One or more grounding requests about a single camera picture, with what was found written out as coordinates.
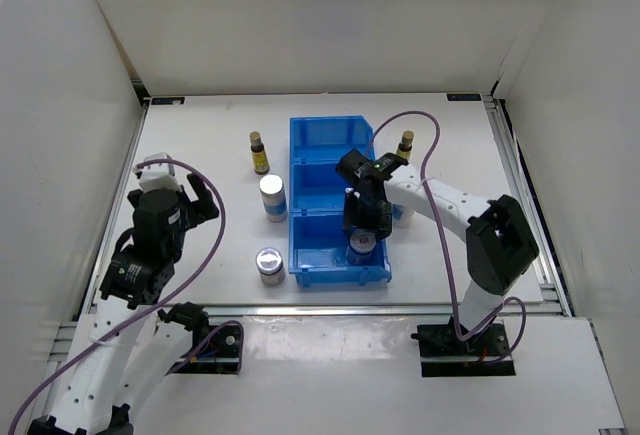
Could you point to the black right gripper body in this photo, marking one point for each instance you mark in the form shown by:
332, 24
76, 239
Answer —
375, 216

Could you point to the front aluminium frame rail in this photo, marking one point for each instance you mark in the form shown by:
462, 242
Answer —
329, 310

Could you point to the left aluminium frame rail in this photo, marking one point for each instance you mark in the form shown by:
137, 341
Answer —
86, 302

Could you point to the white blue tall jar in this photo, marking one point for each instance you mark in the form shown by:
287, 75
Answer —
273, 197
402, 215

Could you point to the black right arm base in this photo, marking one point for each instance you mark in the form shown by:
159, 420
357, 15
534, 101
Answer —
443, 355

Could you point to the right brown yellow-label bottle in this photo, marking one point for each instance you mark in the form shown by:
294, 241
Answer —
405, 145

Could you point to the short silver-lid jar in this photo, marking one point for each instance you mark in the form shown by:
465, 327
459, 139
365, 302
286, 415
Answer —
270, 265

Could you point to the brown yellow-label bottle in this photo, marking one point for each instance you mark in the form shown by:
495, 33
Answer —
405, 145
259, 158

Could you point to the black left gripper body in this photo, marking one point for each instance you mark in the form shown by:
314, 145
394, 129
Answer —
172, 248

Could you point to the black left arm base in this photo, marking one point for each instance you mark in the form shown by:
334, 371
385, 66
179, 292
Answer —
217, 350

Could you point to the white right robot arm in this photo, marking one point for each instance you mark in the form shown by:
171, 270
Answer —
500, 245

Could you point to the short red-label jar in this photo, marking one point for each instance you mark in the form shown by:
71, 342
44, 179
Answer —
361, 247

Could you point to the blue plastic divided bin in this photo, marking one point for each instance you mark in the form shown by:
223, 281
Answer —
317, 244

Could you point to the left brown yellow-label bottle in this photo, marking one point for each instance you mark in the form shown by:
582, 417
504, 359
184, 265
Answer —
259, 158

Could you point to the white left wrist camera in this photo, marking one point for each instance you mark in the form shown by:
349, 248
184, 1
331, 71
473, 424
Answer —
157, 176

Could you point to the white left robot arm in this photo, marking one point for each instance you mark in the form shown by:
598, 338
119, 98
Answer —
138, 335

